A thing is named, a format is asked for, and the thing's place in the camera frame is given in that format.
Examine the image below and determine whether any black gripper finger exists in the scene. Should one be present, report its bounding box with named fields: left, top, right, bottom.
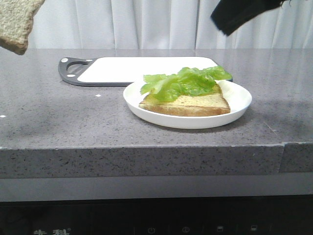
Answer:
left=210, top=0, right=281, bottom=36

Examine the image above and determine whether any green lettuce leaf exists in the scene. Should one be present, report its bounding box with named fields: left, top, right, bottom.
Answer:
left=140, top=66, right=232, bottom=102

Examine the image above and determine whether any bread slice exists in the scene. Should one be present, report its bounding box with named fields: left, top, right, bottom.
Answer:
left=139, top=84, right=230, bottom=117
left=0, top=0, right=45, bottom=55

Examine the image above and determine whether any white round plate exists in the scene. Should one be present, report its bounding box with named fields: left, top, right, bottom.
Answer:
left=123, top=80, right=252, bottom=129

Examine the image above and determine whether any white cutting board black rim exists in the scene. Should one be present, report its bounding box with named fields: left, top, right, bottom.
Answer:
left=58, top=57, right=218, bottom=87

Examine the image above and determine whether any grey curtain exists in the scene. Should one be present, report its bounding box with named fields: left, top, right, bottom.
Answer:
left=28, top=0, right=313, bottom=49

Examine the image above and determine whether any black appliance control panel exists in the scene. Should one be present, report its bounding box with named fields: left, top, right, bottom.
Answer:
left=0, top=195, right=313, bottom=235

